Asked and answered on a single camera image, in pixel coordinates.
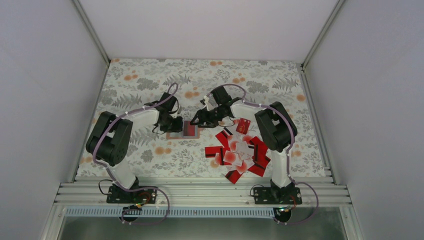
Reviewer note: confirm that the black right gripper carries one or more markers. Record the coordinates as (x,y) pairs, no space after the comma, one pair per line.
(202,119)

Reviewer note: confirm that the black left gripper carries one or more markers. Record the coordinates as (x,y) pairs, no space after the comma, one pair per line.
(177,128)

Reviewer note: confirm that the tan leather card holder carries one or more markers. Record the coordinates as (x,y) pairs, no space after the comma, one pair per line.
(177,135)

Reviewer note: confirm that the red black striped card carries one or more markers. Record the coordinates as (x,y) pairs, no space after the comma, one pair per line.
(190,131)

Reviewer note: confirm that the red card with gold print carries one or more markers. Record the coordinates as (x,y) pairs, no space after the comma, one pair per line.
(243,126)

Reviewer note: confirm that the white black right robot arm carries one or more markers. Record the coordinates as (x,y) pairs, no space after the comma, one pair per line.
(276,128)

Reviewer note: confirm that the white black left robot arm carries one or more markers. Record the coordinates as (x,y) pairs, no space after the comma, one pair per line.
(109,140)

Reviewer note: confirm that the red card bottom of pile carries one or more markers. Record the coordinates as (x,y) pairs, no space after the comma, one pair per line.
(233,176)

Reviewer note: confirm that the floral patterned table mat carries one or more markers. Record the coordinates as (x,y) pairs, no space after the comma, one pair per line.
(131,82)

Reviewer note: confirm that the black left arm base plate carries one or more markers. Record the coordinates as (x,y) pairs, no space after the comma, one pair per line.
(117,195)

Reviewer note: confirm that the perforated grey cable duct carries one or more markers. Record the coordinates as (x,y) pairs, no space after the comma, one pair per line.
(172,212)

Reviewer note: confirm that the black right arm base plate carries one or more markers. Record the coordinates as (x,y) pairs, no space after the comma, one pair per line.
(274,196)

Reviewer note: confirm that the aluminium rail frame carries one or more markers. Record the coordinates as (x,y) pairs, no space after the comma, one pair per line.
(204,191)

